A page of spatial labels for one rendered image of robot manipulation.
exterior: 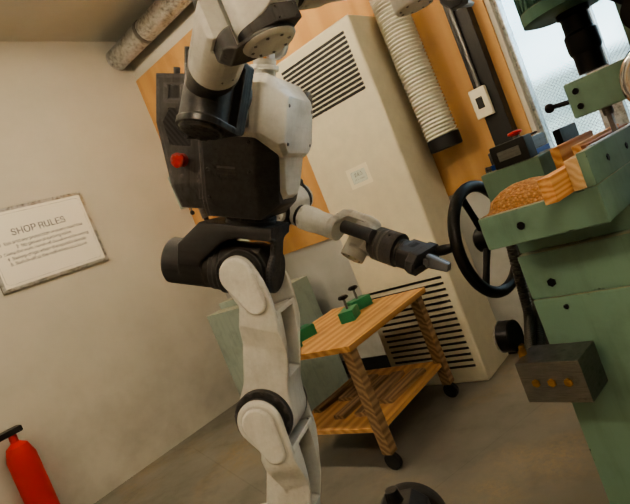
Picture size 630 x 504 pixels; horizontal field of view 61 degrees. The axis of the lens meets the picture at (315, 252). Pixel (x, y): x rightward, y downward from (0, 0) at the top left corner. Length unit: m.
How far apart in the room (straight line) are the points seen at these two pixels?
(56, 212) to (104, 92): 0.97
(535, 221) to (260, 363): 0.68
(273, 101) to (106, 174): 2.77
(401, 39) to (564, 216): 1.78
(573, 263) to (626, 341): 0.16
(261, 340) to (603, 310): 0.70
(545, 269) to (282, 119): 0.58
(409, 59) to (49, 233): 2.24
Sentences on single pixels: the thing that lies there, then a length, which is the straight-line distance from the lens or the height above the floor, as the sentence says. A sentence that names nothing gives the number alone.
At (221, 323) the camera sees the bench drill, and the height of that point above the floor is 0.64.
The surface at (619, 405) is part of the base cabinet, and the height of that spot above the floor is 0.49.
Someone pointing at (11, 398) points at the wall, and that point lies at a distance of 3.32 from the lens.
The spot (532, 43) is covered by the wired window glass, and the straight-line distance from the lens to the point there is 2.65.
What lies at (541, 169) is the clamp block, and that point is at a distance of 1.19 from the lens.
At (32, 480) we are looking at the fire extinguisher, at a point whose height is 0.33.
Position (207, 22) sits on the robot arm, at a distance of 0.81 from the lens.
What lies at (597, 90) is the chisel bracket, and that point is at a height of 1.03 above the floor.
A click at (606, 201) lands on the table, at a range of 0.93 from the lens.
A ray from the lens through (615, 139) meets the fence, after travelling 1.04.
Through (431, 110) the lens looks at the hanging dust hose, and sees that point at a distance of 2.54.
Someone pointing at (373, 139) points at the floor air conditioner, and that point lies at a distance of 2.57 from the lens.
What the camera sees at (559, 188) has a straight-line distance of 0.88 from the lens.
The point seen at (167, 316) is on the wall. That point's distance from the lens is 3.74.
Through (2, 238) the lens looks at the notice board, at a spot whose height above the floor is 1.55.
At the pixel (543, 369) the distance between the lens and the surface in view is 1.07.
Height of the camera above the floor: 1.01
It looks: 3 degrees down
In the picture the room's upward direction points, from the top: 22 degrees counter-clockwise
